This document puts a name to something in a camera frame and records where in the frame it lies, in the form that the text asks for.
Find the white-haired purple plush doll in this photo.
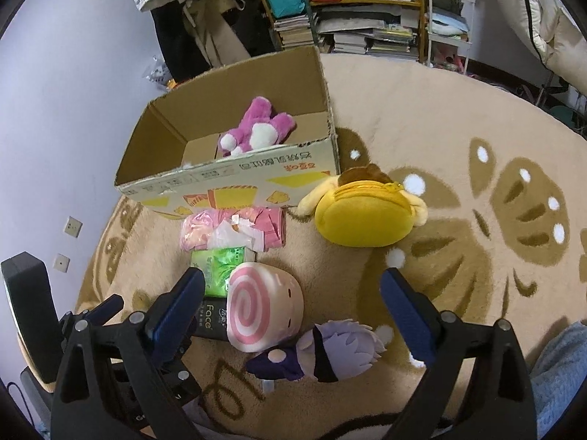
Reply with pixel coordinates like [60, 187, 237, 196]
[245, 320, 390, 385]

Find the yellow dog plush toy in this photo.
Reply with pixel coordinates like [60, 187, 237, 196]
[293, 164, 428, 245]

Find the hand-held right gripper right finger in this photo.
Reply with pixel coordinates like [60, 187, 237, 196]
[380, 267, 537, 440]

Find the green tissue pack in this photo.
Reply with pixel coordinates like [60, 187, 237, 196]
[190, 246, 248, 298]

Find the beige patterned carpet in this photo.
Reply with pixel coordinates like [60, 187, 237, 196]
[76, 48, 587, 440]

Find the pink and white plush toy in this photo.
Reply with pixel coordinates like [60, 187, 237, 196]
[216, 96, 298, 157]

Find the pink swirl roll plush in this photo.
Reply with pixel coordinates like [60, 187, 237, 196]
[226, 261, 306, 353]

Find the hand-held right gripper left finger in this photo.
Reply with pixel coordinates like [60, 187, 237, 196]
[50, 266, 207, 440]

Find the black coat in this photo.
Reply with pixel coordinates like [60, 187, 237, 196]
[151, 4, 216, 83]

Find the clear plastic bag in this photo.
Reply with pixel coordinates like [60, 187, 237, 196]
[142, 55, 177, 90]

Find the black hanging garment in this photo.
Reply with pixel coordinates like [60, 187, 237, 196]
[229, 0, 276, 56]

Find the printed cardboard box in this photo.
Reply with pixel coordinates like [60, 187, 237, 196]
[114, 46, 341, 221]

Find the beige garment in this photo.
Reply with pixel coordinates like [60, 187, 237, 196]
[183, 0, 251, 67]

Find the person's leg in jeans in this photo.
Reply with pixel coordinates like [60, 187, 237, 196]
[529, 323, 587, 440]

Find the light blue cloth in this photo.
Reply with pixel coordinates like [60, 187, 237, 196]
[431, 9, 468, 37]

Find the small stack of books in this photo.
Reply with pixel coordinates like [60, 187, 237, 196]
[274, 15, 315, 50]

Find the wooden shelf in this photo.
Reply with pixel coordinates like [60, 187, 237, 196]
[248, 0, 429, 62]

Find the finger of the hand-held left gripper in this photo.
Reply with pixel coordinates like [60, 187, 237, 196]
[167, 325, 203, 406]
[86, 294, 125, 327]

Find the wide pile of books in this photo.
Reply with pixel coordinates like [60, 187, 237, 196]
[316, 7, 420, 61]

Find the black tissue pack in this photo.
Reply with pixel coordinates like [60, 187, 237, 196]
[193, 298, 232, 342]

